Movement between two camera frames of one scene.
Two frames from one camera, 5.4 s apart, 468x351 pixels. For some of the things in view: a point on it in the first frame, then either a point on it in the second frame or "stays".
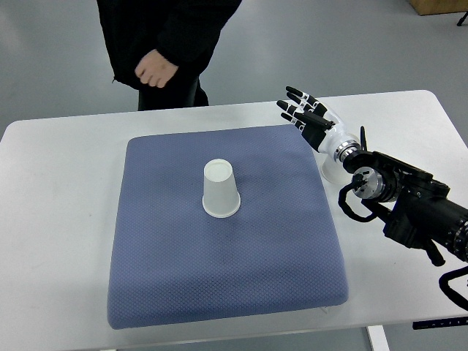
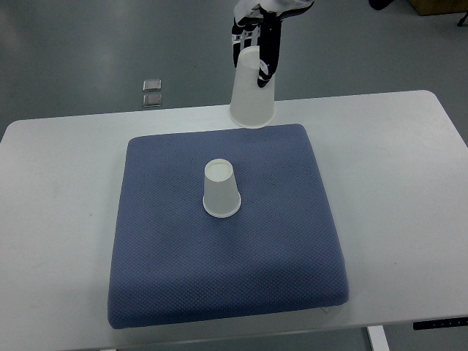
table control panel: [439, 323] stays
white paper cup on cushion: [221, 197] stays
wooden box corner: [425, 7] stays
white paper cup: [335, 172] to [251, 106]
